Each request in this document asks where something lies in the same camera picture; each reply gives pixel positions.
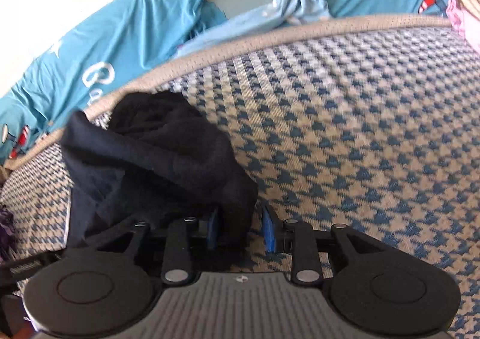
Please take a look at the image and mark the blue cartoon airplane duvet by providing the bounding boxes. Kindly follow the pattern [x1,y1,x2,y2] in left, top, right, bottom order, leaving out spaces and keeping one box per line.
[1,0,469,170]

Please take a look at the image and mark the houndstooth blue beige mattress cover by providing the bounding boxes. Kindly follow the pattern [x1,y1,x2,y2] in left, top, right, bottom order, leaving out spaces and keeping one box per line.
[1,26,479,338]

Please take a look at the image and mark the black sweatshirt with red logo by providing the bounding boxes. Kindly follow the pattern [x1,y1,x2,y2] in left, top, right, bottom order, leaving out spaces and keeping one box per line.
[60,91,258,270]

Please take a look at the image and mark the pink striped cloth pile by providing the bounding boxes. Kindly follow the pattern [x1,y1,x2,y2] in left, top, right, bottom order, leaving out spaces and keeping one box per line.
[446,0,479,45]

